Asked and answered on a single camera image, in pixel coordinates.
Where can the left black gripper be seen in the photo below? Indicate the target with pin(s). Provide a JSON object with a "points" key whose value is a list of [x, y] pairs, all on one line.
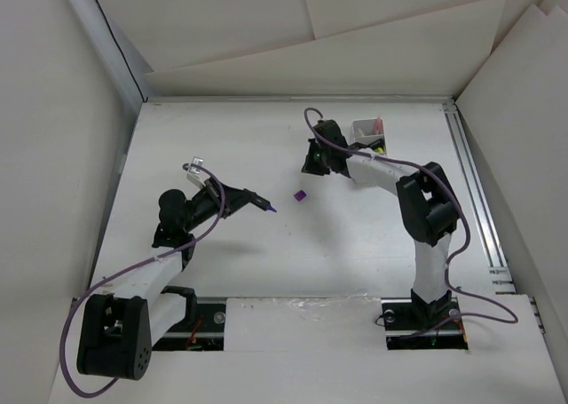
{"points": [[235, 199]]}

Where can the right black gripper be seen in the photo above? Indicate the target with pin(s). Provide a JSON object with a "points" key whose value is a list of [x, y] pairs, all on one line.
{"points": [[309, 166]]}

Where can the purple tip black highlighter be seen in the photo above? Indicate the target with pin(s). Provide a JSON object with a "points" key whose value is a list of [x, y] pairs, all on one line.
{"points": [[262, 203]]}

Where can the purple highlighter cap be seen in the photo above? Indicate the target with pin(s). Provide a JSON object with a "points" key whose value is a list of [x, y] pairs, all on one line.
{"points": [[300, 195]]}

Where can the pink clear pen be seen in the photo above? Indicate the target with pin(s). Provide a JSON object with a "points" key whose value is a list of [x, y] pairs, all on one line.
{"points": [[378, 126]]}

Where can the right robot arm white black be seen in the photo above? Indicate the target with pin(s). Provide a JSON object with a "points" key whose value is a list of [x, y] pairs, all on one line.
{"points": [[424, 200]]}

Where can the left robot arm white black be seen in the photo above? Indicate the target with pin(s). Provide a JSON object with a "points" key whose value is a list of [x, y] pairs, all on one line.
{"points": [[120, 329]]}

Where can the white compartment pen holder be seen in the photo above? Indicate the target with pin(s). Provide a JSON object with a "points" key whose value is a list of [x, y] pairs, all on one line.
{"points": [[369, 133]]}

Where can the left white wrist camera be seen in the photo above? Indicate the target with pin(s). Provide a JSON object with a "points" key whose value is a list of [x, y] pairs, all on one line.
{"points": [[192, 171]]}

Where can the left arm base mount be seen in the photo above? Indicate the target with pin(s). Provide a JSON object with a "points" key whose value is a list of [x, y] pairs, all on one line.
{"points": [[203, 327]]}

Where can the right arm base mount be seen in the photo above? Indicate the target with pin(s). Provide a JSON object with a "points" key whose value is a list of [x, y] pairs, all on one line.
{"points": [[405, 331]]}

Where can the aluminium rail right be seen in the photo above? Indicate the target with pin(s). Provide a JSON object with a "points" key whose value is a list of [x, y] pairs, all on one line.
{"points": [[481, 219]]}

